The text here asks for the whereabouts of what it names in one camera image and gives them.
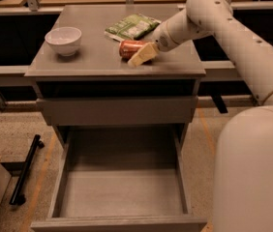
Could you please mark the red coke can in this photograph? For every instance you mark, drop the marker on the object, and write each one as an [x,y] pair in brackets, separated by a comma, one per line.
[128,48]

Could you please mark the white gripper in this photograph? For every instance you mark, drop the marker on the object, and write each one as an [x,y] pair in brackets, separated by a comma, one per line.
[162,39]

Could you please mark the open grey middle drawer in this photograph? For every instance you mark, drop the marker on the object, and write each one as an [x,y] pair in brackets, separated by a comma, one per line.
[121,180]

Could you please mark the closed grey top drawer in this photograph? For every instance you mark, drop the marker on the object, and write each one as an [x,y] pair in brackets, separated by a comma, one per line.
[118,111]

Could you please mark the white ceramic bowl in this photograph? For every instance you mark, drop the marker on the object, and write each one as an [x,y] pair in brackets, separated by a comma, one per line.
[64,41]

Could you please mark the green chip bag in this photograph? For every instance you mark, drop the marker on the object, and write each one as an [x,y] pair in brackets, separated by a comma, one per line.
[132,27]

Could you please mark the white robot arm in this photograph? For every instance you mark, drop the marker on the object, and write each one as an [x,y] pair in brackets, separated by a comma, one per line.
[243,175]

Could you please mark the black metal bar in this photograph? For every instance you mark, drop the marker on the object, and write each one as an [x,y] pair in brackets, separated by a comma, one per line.
[18,198]

